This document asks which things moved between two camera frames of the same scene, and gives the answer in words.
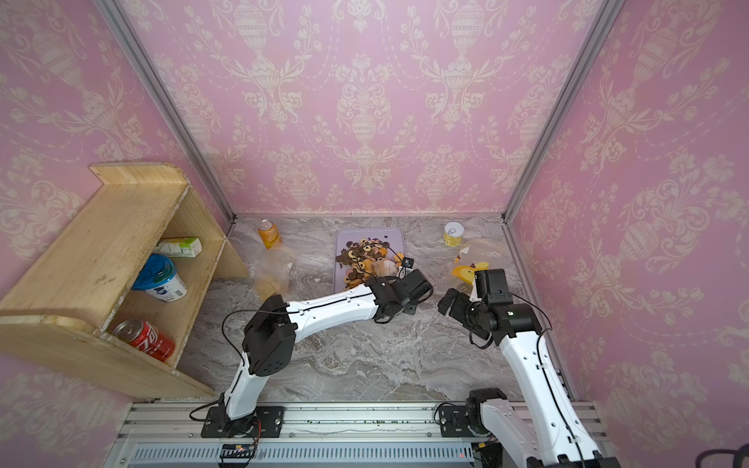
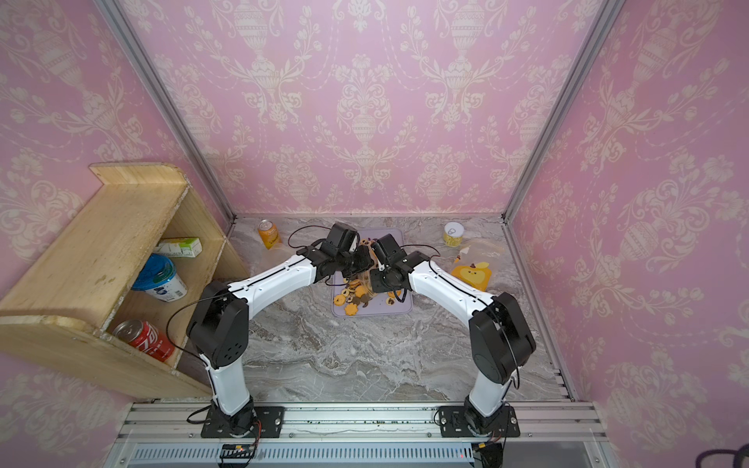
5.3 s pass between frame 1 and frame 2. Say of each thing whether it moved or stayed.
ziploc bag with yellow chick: stayed
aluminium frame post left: stayed
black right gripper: moved
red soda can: stayed
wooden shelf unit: stayed
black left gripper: moved
